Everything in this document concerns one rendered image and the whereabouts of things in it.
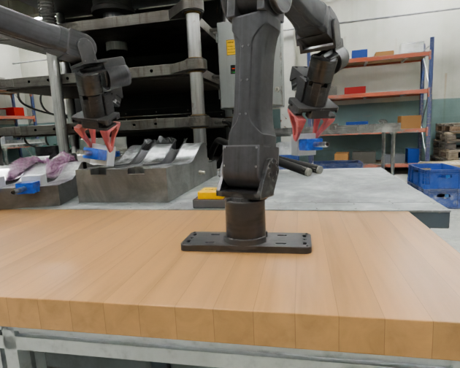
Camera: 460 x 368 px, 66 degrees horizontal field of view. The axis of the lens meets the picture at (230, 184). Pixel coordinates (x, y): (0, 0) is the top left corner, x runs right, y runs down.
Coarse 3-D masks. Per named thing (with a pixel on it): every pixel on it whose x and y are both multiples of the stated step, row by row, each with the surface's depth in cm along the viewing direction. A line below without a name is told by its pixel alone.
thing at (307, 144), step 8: (304, 136) 87; (312, 136) 87; (296, 144) 87; (304, 144) 84; (312, 144) 83; (320, 144) 80; (328, 144) 78; (296, 152) 87; (304, 152) 87; (312, 152) 88
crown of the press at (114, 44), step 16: (32, 0) 216; (64, 0) 218; (80, 0) 220; (96, 0) 191; (112, 0) 190; (128, 0) 196; (144, 0) 225; (160, 0) 226; (176, 0) 228; (96, 16) 202; (112, 16) 196; (112, 48) 198
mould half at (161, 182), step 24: (168, 144) 122; (192, 144) 119; (120, 168) 92; (144, 168) 90; (168, 168) 90; (192, 168) 109; (216, 168) 137; (96, 192) 94; (120, 192) 92; (144, 192) 91; (168, 192) 90
